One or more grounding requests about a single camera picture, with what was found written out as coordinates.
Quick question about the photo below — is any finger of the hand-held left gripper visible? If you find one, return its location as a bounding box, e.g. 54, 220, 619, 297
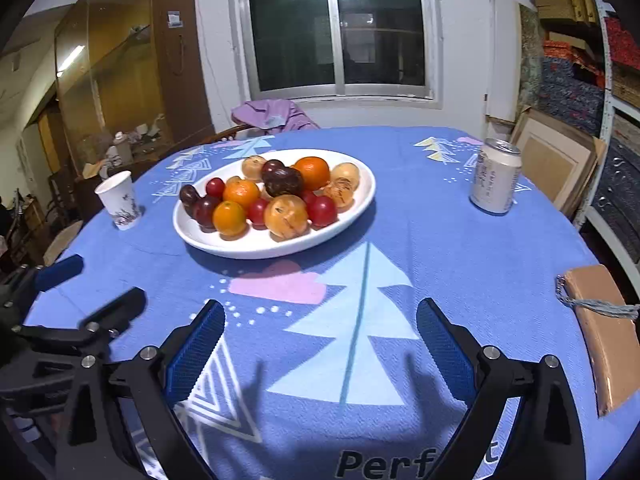
14, 287, 147, 356
7, 254, 84, 306

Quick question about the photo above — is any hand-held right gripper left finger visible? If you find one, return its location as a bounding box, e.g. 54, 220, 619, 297
55, 299, 227, 480

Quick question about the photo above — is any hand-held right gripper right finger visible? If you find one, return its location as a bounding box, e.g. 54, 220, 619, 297
416, 297, 586, 480

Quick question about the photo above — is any medium orange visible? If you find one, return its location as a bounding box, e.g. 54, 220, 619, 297
212, 200, 248, 238

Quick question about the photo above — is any large tan speckled fruit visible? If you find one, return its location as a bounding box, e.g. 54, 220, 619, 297
264, 195, 309, 239

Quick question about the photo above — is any white oval plate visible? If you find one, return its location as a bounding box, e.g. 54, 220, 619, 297
172, 149, 377, 260

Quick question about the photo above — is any pale tan round fruit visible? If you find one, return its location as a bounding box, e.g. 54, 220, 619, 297
330, 162, 361, 191

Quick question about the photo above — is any floral paper cup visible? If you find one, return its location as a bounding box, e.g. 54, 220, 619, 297
95, 170, 140, 231

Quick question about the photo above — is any blue printed tablecloth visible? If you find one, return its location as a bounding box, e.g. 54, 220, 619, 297
22, 126, 640, 480

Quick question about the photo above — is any brown leather pouch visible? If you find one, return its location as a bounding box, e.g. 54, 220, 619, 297
556, 264, 640, 418

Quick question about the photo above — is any white drink can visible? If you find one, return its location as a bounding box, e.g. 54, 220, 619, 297
469, 137, 522, 215

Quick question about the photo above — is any brown speckled round fruit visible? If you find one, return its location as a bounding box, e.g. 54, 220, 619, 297
322, 183, 356, 209

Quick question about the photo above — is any wooden glass cabinet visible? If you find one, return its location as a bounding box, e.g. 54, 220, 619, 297
20, 0, 216, 201

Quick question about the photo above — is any purple cloth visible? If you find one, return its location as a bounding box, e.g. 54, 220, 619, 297
231, 99, 321, 133

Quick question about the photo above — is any speckled stone slab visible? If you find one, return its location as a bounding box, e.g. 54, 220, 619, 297
517, 2, 546, 111

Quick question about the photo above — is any shelf rack with boxes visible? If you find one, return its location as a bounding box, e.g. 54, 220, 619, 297
527, 0, 640, 281

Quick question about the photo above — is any sliding glass window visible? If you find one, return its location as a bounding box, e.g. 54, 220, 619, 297
230, 0, 443, 108

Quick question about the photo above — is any white wall panel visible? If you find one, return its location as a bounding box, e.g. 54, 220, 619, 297
484, 0, 520, 123

